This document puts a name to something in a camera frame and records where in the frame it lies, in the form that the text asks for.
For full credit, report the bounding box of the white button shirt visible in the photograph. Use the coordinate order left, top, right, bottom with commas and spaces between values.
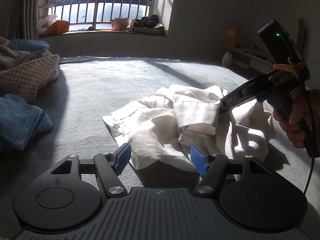
103, 85, 276, 172

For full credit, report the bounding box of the box with dark clothes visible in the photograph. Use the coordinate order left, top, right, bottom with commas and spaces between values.
130, 15, 165, 36

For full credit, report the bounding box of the right human hand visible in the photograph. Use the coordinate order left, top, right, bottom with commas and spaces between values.
273, 89, 319, 148

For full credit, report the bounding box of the low white shelf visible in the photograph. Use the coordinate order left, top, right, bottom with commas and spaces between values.
222, 45, 273, 74

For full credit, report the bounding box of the round white patterned object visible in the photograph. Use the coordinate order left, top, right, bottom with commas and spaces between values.
222, 51, 233, 67

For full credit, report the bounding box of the yellow box on shelf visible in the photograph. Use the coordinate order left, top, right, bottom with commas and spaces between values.
223, 25, 240, 48

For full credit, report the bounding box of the grey bed blanket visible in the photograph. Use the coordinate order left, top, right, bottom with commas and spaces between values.
0, 55, 320, 230

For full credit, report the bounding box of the light blue folded garment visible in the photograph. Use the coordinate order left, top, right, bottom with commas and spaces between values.
1, 94, 53, 151

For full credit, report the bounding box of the pink checkered blanket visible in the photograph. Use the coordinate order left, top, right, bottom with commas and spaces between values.
0, 37, 60, 103

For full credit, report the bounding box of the pink bag on sill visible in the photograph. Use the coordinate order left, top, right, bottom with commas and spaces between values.
111, 18, 129, 31

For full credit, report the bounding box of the teal blue pillow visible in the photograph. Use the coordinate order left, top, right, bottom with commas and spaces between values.
7, 39, 50, 53

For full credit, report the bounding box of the orange bag on sill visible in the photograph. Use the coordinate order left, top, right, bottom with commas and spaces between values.
44, 20, 70, 36

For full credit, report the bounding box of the white plastic bag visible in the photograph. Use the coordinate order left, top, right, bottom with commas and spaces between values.
38, 14, 57, 35

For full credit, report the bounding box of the metal window grille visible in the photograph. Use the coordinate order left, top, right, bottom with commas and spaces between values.
39, 0, 153, 31

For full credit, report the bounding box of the grey curtain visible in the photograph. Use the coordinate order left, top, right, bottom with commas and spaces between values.
8, 0, 39, 40

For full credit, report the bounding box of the black camera box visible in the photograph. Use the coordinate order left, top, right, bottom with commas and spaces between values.
258, 20, 303, 66

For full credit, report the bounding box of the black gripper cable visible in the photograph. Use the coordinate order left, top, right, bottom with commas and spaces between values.
287, 57, 316, 195

